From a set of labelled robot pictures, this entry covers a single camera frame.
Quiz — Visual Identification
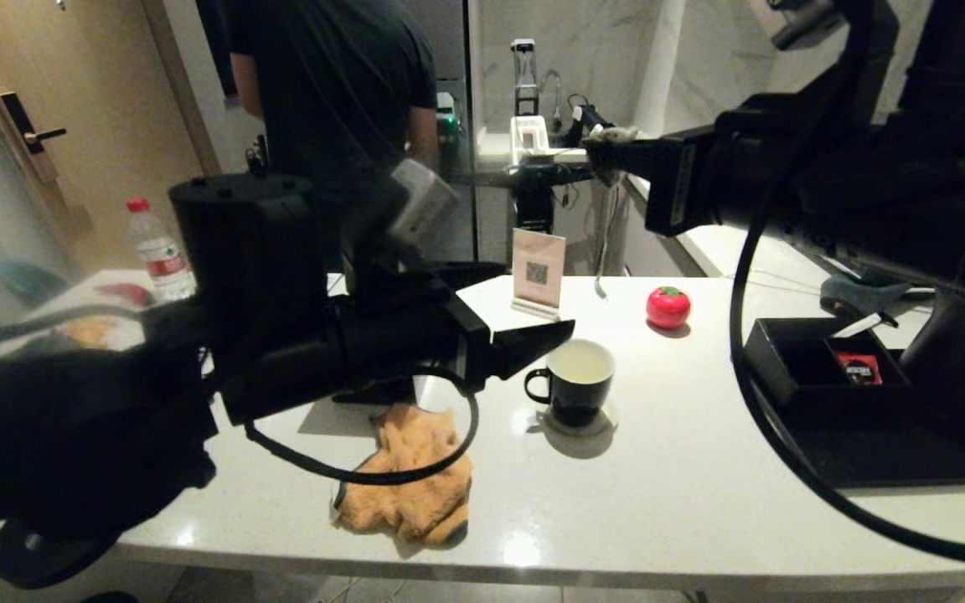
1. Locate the white power cable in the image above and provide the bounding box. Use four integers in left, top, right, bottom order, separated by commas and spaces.
738, 270, 936, 299

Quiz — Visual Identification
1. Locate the round white coaster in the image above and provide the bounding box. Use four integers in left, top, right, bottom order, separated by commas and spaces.
543, 402, 619, 437

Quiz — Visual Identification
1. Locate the person in black shirt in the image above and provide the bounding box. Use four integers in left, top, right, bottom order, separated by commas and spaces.
227, 0, 441, 214

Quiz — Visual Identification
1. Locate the black round kettle base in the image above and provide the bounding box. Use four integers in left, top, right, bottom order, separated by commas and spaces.
0, 518, 119, 589

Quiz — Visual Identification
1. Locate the black rectangular tray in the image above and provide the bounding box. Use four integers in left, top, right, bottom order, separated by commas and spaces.
734, 348, 965, 488

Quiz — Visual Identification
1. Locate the black teleoperation rig stand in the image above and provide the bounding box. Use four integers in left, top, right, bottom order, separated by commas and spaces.
449, 161, 601, 237

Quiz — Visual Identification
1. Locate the white stick sachet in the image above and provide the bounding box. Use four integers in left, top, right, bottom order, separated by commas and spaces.
833, 312, 899, 338

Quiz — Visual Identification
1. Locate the white plastic stand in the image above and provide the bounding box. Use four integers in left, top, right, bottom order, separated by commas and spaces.
509, 116, 552, 168

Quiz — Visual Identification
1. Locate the black mug white inside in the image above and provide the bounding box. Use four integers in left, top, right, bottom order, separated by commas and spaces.
524, 338, 617, 428

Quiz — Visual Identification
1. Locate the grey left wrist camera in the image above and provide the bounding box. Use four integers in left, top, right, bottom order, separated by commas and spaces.
340, 159, 461, 256

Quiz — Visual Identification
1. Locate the grey refrigerator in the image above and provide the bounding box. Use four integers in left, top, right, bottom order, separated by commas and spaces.
403, 0, 479, 265

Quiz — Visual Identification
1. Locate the person's right forearm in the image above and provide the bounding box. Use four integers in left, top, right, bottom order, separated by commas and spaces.
407, 105, 440, 168

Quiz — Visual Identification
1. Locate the person's left forearm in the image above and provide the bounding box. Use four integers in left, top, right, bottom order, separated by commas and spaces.
231, 54, 266, 118

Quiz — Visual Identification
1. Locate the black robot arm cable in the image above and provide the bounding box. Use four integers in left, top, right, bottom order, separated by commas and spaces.
730, 50, 965, 570

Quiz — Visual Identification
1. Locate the clear water bottle red cap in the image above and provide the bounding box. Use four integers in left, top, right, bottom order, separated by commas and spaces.
127, 198, 197, 302

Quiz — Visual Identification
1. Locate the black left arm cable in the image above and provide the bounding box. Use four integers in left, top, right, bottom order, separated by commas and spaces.
244, 368, 481, 487

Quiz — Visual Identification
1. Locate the red tomato-shaped timer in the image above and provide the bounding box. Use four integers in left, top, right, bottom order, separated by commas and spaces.
646, 286, 692, 330

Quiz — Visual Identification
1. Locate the dark grey cloth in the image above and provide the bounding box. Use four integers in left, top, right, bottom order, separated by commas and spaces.
820, 274, 912, 319

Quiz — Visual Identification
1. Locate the teal cloth bundle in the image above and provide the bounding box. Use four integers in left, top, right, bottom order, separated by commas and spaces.
0, 261, 71, 307

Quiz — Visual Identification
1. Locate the beige wooden door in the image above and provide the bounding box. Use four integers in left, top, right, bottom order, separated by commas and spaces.
0, 0, 224, 271

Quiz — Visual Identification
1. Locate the grey device green light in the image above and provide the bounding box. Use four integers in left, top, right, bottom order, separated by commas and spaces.
437, 93, 460, 156

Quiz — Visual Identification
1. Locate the small orange rag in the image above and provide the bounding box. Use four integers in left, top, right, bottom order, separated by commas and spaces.
62, 317, 127, 348

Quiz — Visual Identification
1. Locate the red sachet packet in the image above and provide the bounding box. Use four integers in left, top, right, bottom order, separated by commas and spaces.
834, 352, 884, 386

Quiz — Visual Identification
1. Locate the chrome faucet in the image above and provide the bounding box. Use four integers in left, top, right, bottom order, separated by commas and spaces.
539, 71, 565, 135

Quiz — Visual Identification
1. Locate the red chili pepper toy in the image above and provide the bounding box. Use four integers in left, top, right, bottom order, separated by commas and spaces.
97, 283, 157, 307

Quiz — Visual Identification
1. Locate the beige QR code sign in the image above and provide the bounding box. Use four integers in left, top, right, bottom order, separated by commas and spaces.
510, 229, 567, 323

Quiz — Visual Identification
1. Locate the orange microfibre cloth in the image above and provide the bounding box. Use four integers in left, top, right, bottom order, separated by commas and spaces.
333, 403, 473, 546

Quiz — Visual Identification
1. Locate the black compartment organizer box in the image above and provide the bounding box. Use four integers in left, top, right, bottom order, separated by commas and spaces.
742, 317, 912, 424

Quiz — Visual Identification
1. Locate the black door lock handle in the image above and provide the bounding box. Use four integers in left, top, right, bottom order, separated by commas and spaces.
0, 92, 69, 185

